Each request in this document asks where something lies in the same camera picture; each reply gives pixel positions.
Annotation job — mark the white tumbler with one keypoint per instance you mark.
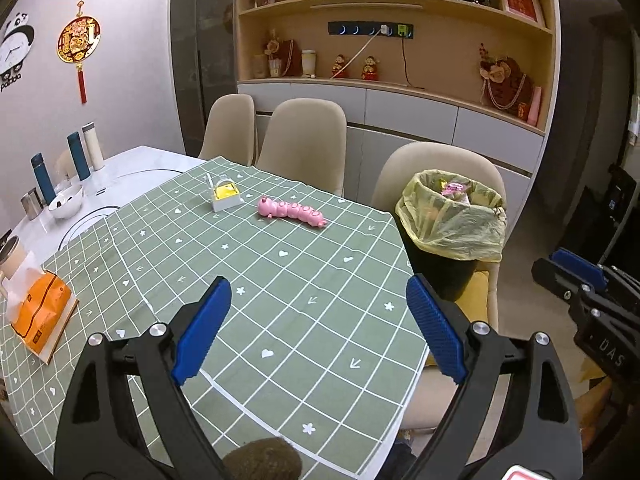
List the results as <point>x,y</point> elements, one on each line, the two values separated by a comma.
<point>308,64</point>

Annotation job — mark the purple snack wrapper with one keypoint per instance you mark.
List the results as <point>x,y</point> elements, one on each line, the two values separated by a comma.
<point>454,190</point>

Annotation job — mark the white thermos bottle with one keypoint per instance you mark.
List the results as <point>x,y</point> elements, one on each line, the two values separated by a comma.
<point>93,147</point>

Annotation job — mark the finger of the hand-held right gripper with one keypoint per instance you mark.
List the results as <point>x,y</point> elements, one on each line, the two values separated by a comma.
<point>577,264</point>
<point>552,277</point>

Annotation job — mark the brown handbag with flowers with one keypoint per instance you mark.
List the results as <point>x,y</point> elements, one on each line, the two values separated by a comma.
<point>510,90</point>

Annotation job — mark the white low cabinet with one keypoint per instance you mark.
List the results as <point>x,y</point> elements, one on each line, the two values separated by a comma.
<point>410,110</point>

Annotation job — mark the red framed picture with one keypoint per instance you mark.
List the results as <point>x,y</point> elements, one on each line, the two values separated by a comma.
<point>520,1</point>

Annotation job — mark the pink snack packet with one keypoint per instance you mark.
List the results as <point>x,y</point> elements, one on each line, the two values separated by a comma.
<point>290,208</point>

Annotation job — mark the brown fuzzy cloth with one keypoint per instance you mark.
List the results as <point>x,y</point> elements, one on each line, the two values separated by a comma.
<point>262,460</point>

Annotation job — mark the tall teal thermos bottle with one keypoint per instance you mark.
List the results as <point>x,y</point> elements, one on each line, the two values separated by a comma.
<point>79,157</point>

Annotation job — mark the white round turntable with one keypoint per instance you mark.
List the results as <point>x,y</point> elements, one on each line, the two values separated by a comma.
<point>130,190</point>

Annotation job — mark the white cup with lid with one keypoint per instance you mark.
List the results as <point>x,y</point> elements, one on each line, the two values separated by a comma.
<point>11,260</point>

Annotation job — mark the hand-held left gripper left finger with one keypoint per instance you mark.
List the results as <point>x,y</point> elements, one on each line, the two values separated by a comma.
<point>202,330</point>

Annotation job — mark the black power strip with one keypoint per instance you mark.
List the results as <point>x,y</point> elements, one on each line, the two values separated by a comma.
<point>350,29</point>

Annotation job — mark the clear packet with yellow label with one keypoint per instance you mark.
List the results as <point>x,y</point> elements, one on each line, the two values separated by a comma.
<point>226,194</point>

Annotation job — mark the red gold wall ornament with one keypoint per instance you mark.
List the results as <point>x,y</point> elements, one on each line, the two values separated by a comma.
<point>79,40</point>

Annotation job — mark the white plug charger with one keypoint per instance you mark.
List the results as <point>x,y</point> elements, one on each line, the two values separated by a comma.
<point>383,30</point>

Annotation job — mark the steel cup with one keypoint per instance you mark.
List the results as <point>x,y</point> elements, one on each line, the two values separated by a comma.
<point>32,205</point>

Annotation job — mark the red white packet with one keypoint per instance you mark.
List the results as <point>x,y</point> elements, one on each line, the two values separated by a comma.
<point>525,474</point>

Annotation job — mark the wooden wall shelf unit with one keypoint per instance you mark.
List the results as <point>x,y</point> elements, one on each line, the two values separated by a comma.
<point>440,55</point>

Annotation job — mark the short teal thermos bottle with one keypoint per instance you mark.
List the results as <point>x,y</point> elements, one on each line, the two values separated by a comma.
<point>44,180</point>

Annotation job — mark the yellow seat cushion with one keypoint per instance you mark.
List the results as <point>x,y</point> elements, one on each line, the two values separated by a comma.
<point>472,295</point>

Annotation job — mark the small red box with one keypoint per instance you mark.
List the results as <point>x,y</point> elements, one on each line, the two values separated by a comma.
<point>523,111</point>

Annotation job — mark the cardboard box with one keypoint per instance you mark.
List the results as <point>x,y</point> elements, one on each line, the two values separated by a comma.
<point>592,385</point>

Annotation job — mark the flower vase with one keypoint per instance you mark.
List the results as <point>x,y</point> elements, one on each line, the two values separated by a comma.
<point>272,52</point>

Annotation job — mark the small red figurine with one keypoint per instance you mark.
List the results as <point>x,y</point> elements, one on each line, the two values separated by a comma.
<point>340,67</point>
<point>370,69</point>

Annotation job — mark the white bowl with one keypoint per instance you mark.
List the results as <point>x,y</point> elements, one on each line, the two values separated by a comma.
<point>65,205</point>

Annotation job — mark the green checked tablecloth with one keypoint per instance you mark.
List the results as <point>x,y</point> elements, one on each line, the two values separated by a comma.
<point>280,300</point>

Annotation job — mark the green plug charger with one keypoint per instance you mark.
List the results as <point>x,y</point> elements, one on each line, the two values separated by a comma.
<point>403,31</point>

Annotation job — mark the orange tissue pack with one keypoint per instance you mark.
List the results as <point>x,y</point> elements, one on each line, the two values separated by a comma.
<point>40,305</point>

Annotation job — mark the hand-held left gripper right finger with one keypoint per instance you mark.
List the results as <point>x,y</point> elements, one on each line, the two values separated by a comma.
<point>435,330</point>

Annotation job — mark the beige dining chair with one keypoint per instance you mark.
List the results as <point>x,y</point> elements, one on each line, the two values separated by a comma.
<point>300,140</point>
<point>227,130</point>
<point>62,162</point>
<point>400,170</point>

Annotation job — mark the black trash bin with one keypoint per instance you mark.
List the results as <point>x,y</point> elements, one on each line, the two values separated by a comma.
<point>440,275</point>

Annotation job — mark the dark red bag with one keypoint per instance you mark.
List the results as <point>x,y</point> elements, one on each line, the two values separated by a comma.
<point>290,59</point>

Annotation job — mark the yellow bin liner bag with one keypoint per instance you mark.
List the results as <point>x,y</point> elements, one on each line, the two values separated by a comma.
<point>450,230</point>

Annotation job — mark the dark blue cloth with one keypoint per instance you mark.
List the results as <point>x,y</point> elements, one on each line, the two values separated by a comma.
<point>400,460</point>

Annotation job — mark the panda wall clock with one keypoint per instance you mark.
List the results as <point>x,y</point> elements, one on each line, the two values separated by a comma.
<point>15,45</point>

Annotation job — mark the black equipment case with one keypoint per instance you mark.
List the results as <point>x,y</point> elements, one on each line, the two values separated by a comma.
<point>620,195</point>

